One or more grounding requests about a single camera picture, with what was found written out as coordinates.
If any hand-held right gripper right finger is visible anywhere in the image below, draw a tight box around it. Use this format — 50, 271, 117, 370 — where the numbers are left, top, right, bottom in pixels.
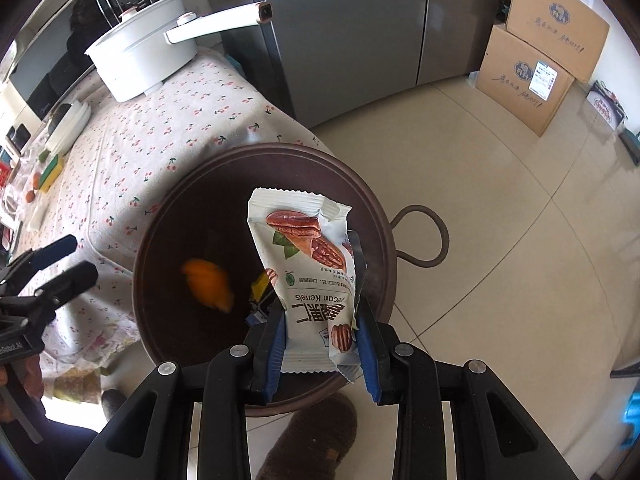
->
352, 297, 578, 480

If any white nut packet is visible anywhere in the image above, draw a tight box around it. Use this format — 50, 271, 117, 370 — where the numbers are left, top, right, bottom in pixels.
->
247, 187, 371, 383

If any person's left hand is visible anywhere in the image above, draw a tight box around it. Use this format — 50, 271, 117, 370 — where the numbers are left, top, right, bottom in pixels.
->
0, 352, 46, 401

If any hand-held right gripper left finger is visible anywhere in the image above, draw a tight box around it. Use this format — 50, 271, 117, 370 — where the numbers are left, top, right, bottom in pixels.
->
65, 305, 288, 480

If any large cardboard box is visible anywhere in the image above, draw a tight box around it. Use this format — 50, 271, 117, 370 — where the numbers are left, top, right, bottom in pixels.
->
475, 24, 576, 137
505, 0, 611, 83

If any brown fuzzy slipper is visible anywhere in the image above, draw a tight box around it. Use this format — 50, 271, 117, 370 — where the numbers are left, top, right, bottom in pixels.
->
256, 392, 358, 480

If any small blue and white box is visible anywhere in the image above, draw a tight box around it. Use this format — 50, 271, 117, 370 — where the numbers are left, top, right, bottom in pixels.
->
585, 80, 628, 128

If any grey refrigerator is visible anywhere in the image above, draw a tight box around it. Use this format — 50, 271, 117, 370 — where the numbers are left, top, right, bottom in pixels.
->
220, 0, 506, 131

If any cherry print tablecloth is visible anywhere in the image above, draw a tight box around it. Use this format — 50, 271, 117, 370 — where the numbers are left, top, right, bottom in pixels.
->
0, 47, 333, 376

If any black microwave oven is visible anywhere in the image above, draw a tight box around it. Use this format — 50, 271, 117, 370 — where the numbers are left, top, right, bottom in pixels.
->
0, 0, 168, 121

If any white electric pot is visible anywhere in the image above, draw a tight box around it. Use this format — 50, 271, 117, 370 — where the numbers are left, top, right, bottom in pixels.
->
84, 0, 275, 103

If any brown round trash bin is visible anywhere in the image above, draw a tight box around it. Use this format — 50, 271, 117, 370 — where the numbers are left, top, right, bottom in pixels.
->
132, 142, 451, 418

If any green and yellow sponge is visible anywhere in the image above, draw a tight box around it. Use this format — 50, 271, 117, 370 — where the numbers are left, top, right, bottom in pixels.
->
39, 154, 66, 193

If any stack of white bowls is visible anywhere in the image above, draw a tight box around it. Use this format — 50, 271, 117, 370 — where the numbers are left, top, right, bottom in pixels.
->
45, 101, 92, 153

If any large orange peel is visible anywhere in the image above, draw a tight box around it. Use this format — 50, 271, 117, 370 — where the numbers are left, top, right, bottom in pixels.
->
181, 258, 236, 313

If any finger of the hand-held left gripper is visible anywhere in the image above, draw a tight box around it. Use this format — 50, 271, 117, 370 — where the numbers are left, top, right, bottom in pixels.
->
0, 234, 78, 291
20, 261, 99, 311

